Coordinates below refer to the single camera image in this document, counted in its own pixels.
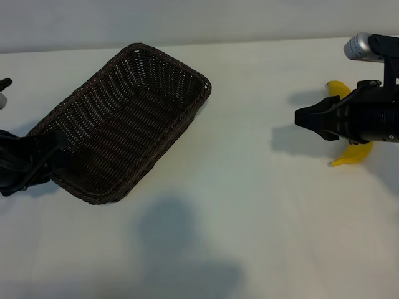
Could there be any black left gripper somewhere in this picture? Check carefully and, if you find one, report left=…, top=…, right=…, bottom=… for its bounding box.
left=0, top=130, right=74, bottom=197

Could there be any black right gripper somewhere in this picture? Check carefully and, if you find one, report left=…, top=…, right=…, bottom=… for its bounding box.
left=294, top=80, right=387, bottom=145

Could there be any yellow banana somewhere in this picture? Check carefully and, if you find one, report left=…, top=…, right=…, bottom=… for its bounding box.
left=326, top=80, right=375, bottom=168

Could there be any dark brown wicker basket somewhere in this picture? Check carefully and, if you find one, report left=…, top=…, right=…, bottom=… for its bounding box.
left=27, top=42, right=213, bottom=206

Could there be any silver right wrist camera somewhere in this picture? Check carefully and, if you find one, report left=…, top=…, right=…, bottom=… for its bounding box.
left=344, top=32, right=384, bottom=62

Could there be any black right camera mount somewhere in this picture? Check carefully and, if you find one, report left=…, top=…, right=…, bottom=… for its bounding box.
left=367, top=34, right=399, bottom=103

